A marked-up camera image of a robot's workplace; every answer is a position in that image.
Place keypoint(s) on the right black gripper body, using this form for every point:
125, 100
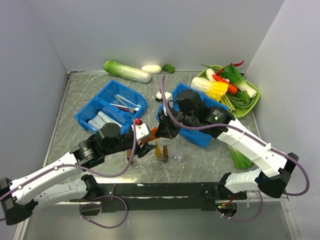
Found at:
190, 119

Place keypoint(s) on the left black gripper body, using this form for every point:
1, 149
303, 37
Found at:
126, 142

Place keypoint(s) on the orange toothpaste tube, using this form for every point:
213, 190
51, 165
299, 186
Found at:
150, 137

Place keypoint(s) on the yellow capped tube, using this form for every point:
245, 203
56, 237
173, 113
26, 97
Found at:
157, 150

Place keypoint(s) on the clear plastic cup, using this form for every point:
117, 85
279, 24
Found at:
176, 158

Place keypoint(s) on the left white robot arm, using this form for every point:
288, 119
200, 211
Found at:
71, 177

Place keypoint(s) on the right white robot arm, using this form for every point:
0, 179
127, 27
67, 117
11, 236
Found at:
274, 168

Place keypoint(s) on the white toothpaste tube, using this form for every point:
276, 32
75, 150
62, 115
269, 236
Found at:
101, 119

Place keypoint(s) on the red blue toothbrush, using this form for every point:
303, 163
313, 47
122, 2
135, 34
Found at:
125, 108

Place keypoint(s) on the white toothbrush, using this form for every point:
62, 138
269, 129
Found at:
128, 101

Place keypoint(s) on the grey metal toothbrush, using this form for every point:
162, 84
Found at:
125, 105

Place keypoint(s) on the green vegetable tray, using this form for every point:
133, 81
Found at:
247, 94

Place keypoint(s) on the right blue storage bin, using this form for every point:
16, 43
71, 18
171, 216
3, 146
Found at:
197, 135

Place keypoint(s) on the blue storage bin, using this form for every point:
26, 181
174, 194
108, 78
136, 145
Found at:
197, 135
101, 102

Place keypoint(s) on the yellow white cabbage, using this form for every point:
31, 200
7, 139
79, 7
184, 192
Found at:
213, 89

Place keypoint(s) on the left blue storage bin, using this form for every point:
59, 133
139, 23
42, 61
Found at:
101, 102

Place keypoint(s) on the orange carrot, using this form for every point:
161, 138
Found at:
231, 88

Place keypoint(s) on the green beans bundle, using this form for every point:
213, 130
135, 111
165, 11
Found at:
235, 104

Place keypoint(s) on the bok choy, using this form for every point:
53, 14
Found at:
231, 72

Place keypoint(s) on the white radish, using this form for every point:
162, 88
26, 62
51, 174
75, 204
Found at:
152, 69

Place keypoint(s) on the green napa cabbage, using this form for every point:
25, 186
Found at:
127, 72

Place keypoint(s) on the small green cabbage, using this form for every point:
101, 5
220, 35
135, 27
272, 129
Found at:
240, 160

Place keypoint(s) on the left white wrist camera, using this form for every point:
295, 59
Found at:
141, 129

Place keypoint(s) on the black base frame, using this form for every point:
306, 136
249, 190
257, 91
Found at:
162, 196

